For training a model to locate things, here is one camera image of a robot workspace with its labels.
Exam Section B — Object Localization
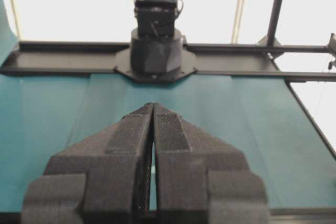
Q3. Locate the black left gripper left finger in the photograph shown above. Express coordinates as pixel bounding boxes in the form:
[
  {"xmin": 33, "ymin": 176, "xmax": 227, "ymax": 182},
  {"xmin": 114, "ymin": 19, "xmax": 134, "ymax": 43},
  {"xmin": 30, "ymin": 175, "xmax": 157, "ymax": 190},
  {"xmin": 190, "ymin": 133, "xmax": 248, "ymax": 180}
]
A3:
[{"xmin": 22, "ymin": 103, "xmax": 153, "ymax": 223}]

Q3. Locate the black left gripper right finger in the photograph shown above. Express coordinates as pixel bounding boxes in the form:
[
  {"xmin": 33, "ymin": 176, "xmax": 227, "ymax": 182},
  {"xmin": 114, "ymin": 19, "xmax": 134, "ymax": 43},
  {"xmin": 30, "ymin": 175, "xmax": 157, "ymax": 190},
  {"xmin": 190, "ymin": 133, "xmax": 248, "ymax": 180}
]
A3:
[{"xmin": 153, "ymin": 103, "xmax": 269, "ymax": 223}]

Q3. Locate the black metal frame rail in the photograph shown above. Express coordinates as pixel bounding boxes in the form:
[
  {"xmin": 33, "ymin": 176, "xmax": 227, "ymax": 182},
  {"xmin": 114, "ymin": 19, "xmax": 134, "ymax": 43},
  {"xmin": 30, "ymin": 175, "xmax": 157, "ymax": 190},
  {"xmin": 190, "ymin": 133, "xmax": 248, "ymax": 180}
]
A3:
[{"xmin": 1, "ymin": 0, "xmax": 335, "ymax": 83}]

